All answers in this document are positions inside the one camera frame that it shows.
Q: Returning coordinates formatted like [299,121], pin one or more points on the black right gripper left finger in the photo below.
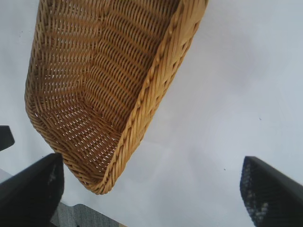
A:
[26,196]

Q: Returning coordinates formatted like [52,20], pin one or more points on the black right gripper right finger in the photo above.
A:
[277,196]

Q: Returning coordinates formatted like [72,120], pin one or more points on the woven wicker basket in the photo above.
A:
[94,71]

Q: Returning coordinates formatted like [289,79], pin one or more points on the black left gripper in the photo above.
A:
[5,138]

